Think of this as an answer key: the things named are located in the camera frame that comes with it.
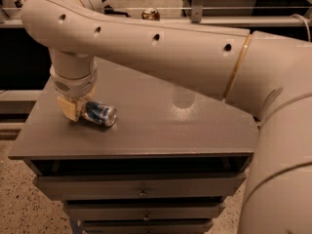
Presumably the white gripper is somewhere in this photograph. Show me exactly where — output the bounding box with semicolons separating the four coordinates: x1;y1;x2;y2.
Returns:
50;60;98;122

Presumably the blue silver redbull can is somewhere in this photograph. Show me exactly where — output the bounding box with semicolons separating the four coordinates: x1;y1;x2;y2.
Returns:
82;101;117;127

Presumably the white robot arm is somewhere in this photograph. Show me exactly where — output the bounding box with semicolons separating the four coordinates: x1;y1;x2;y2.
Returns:
21;0;312;234

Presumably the gold soda can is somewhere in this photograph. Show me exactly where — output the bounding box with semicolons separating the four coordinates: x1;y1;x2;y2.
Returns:
141;8;160;20

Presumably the top grey drawer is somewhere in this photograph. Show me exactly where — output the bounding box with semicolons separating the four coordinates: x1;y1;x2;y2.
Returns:
33;173;246;201

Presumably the grey drawer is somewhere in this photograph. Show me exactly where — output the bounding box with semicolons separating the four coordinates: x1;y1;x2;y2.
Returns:
63;202;224;221
83;219;213;234
33;173;246;201

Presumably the middle grey drawer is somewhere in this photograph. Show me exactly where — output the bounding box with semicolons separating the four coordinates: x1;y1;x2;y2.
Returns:
63;202;224;221

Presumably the grey drawer cabinet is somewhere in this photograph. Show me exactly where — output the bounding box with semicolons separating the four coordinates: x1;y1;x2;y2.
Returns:
8;57;261;234

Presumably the bottom grey drawer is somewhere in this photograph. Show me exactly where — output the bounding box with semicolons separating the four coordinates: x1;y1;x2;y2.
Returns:
83;219;213;234

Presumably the white cable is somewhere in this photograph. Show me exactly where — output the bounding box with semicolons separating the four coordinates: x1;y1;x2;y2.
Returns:
291;13;312;43

